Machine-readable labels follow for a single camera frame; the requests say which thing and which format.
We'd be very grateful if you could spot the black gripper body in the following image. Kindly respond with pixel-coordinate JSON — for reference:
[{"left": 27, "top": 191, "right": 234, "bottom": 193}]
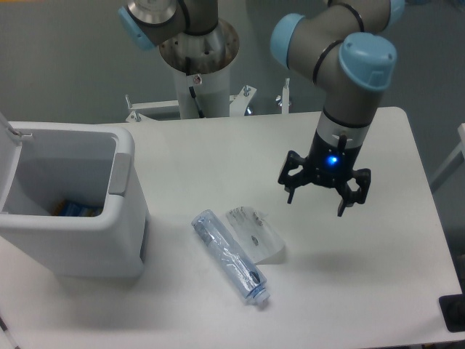
[{"left": 303, "top": 132, "right": 361, "bottom": 188}]

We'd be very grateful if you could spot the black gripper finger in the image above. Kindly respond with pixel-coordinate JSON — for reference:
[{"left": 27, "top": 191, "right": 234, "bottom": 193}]
[
  {"left": 336, "top": 168, "right": 371, "bottom": 217},
  {"left": 278, "top": 151, "right": 309, "bottom": 204}
]

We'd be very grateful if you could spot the white trash can lid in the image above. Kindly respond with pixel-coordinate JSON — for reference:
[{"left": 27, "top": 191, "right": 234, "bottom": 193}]
[{"left": 1, "top": 113, "right": 34, "bottom": 214}]

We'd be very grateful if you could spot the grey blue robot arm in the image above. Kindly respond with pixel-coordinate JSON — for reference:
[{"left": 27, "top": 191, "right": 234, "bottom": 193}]
[{"left": 118, "top": 1, "right": 405, "bottom": 212}]

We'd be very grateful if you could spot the grey trash can push button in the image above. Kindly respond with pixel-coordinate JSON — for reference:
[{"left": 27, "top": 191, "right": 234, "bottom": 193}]
[{"left": 108, "top": 153, "right": 132, "bottom": 196}]

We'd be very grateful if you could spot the white plastic trash can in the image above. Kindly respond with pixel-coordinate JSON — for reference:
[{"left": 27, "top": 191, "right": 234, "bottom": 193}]
[{"left": 1, "top": 122, "right": 150, "bottom": 278}]

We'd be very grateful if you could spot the blue box inside trash can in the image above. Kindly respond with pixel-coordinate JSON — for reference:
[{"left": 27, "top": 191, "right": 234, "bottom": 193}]
[{"left": 51, "top": 200, "right": 104, "bottom": 217}]

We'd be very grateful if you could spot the clear plastic wrapper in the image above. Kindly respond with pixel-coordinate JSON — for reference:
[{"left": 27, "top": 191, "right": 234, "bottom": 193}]
[{"left": 225, "top": 206, "right": 286, "bottom": 265}]

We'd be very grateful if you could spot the clear plastic water bottle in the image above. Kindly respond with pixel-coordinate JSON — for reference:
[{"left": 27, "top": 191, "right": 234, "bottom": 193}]
[{"left": 191, "top": 209, "right": 270, "bottom": 308}]

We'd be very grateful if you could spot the white frame at right edge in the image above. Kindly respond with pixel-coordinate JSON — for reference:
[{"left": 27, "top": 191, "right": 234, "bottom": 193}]
[{"left": 429, "top": 123, "right": 464, "bottom": 193}]

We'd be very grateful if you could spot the black pedestal cable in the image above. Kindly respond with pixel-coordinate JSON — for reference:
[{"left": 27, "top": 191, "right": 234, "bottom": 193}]
[{"left": 185, "top": 56, "right": 206, "bottom": 119}]

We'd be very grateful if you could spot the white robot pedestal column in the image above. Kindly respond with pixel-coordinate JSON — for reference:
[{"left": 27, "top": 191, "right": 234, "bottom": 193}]
[{"left": 159, "top": 19, "right": 240, "bottom": 119}]

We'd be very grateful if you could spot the white metal base frame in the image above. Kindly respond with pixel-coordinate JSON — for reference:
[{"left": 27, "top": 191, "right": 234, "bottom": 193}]
[{"left": 125, "top": 77, "right": 292, "bottom": 123}]

